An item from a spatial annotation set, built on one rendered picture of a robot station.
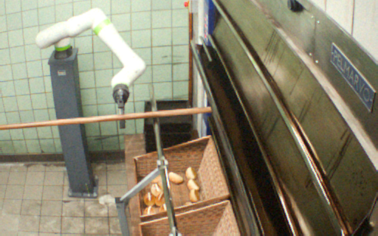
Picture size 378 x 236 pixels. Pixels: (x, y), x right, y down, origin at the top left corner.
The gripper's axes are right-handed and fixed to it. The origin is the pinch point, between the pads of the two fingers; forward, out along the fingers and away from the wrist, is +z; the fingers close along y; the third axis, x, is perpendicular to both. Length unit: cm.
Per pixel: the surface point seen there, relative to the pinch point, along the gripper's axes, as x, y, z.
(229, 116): -44, -22, 42
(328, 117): -54, -64, 111
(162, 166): -16.3, 2.2, 39.6
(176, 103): -34, 32, -63
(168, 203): -16, 2, 64
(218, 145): -50, 25, -3
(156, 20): -27, -4, -124
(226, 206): -48, 38, 33
